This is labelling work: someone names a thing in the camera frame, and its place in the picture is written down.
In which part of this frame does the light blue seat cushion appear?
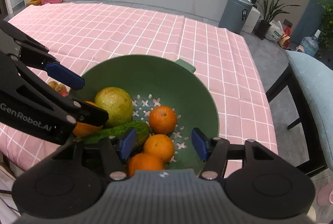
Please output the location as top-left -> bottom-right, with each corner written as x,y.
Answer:
286,51 -> 332,169

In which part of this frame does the leafy green pothos plant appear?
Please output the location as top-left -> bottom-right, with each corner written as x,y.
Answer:
318,0 -> 333,53

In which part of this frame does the grey trash bin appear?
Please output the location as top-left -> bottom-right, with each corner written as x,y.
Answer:
218,0 -> 253,34

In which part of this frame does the potted long leaf plant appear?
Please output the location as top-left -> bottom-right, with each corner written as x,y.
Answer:
255,0 -> 301,40

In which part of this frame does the pink checkered tablecloth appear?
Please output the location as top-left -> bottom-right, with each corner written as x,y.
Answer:
0,2 -> 278,178

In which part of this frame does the orange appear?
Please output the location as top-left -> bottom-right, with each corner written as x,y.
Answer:
148,106 -> 177,134
143,134 -> 174,163
127,153 -> 164,177

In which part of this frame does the orange front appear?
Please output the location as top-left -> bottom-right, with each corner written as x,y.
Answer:
127,153 -> 164,177

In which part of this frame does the green cucumber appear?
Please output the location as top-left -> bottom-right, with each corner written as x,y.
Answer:
82,120 -> 151,148

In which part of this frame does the red cherry tomato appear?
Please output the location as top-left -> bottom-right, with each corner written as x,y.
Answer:
60,92 -> 68,97

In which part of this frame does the large green pear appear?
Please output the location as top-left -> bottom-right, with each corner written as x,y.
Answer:
94,87 -> 133,128

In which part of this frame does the green colander bowl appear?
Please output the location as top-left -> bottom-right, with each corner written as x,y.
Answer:
70,55 -> 219,174

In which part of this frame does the blue water jug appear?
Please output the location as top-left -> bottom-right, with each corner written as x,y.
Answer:
299,30 -> 321,57

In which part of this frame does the white plastic bag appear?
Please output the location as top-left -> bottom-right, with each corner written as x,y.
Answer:
265,20 -> 283,43

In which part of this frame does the brown longan fruit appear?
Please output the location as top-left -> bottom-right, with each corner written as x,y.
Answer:
54,84 -> 67,93
47,81 -> 58,89

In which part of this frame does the black wooden chair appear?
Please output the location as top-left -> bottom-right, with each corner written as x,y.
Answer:
266,65 -> 328,178

